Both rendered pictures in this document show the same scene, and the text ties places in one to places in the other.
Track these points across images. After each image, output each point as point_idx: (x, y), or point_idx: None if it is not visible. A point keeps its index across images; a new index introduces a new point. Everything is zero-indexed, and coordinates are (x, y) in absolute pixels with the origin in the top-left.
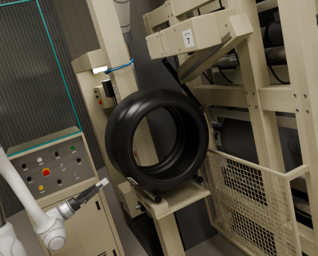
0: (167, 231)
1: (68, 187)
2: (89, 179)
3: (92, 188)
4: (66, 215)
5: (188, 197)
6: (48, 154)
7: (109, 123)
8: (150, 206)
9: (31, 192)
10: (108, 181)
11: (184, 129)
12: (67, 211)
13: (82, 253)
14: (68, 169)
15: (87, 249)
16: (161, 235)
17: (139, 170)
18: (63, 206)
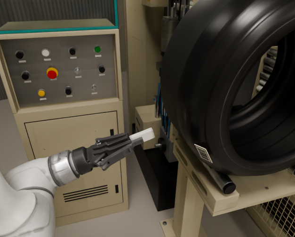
0: (193, 195)
1: (80, 101)
2: (109, 99)
3: (121, 140)
4: (62, 181)
5: (266, 189)
6: (59, 48)
7: (191, 24)
8: (206, 190)
9: (27, 95)
10: (154, 136)
11: (287, 75)
12: (67, 175)
13: (80, 181)
14: (84, 78)
15: (87, 178)
16: (183, 197)
17: (226, 140)
18: (59, 164)
